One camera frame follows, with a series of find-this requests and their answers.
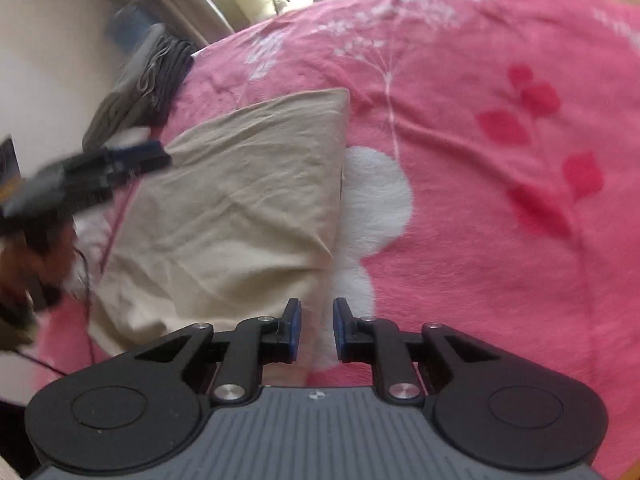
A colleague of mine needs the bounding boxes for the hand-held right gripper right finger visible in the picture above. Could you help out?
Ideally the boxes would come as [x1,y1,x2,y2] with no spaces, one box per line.
[333,298,501,403]

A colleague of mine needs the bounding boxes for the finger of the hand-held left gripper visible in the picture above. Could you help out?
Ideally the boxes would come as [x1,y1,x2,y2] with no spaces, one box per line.
[97,140,173,181]

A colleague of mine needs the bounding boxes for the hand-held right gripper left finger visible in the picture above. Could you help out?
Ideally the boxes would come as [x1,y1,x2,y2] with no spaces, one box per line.
[135,299,302,404]

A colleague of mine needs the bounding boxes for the beige pants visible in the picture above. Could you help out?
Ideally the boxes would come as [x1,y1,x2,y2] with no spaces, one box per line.
[90,87,351,376]

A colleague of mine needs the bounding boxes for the folded grey clothes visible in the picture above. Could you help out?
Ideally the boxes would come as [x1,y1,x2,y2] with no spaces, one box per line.
[82,22,169,150]

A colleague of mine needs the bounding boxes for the person's left hand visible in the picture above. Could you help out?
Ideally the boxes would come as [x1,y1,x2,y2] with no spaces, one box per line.
[0,217,81,306]

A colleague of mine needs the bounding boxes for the beige curtain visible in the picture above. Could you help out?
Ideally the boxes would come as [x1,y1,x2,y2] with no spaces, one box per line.
[115,0,236,50]

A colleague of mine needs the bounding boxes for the pink floral blanket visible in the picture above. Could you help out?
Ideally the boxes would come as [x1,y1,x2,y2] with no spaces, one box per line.
[35,0,640,480]

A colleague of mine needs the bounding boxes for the black wrist strap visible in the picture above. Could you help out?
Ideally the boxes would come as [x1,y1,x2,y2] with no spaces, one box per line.
[24,279,64,312]

